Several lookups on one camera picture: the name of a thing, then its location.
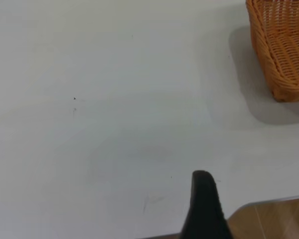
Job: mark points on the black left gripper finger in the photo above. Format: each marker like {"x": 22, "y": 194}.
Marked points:
{"x": 204, "y": 211}

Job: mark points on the orange woven wicker basket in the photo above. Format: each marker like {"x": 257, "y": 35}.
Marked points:
{"x": 284, "y": 44}

